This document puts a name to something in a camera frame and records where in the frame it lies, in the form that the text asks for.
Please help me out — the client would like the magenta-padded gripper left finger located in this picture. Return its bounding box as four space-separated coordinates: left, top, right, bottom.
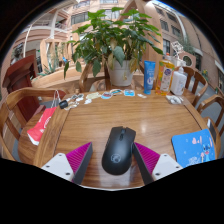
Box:
41 142 94 185

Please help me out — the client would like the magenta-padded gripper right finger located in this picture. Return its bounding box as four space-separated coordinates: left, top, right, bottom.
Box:
132 142 184 185

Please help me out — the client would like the black computer mouse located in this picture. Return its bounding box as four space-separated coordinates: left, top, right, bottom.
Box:
101 125 137 176

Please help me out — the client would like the blue cartoon-print mouse pad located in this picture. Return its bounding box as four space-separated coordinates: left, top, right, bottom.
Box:
171 128 217 168

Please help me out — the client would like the red and white bag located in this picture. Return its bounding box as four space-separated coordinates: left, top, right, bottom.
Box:
26 106 58 147

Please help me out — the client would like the small black round cap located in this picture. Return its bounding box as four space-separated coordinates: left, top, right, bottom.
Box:
58 99 69 110

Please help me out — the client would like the cream sticker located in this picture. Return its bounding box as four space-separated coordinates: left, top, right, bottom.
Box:
85 92 101 101

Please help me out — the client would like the white crumpled wrapper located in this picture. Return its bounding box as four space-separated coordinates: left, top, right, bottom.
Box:
165 94 185 105

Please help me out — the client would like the blue and red sticker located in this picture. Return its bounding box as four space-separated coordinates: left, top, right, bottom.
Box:
100 91 114 100

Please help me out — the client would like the light blue sticker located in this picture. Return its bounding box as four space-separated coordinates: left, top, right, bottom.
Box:
123 88 136 98

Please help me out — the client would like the wooden planter box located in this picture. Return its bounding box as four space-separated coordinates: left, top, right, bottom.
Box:
31 65 85 90

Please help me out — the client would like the blue squeeze tube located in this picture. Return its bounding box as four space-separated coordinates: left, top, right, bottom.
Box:
143 60 157 96

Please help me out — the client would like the white pump dispenser bottle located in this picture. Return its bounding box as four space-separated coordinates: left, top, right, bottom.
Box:
170 66 188 97

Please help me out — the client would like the yellow liquid soap bottle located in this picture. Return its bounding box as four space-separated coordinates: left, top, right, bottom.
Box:
155 53 176 97

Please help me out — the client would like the white geometric sculpture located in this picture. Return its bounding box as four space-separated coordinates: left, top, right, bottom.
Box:
171 40 185 60

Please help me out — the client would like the green plant in white pot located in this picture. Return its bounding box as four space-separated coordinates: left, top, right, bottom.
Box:
63 6 165 88

